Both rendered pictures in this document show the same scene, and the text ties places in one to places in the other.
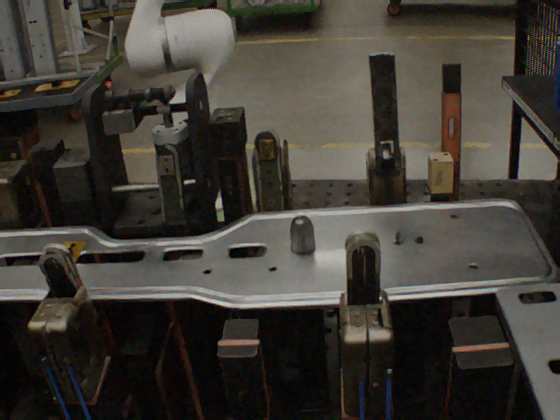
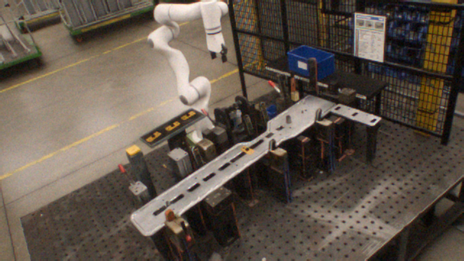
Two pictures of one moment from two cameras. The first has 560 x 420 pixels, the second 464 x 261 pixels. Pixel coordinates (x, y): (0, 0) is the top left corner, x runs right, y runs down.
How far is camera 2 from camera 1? 1.68 m
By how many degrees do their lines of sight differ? 35
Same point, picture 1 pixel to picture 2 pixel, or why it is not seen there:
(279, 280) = (295, 127)
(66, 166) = (221, 133)
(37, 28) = not seen: outside the picture
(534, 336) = (344, 113)
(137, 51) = (191, 97)
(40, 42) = not seen: outside the picture
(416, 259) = (309, 113)
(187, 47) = (203, 90)
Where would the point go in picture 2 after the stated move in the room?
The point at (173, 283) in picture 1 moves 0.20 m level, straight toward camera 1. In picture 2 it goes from (278, 139) to (312, 146)
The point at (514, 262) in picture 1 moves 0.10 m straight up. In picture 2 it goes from (326, 105) to (325, 90)
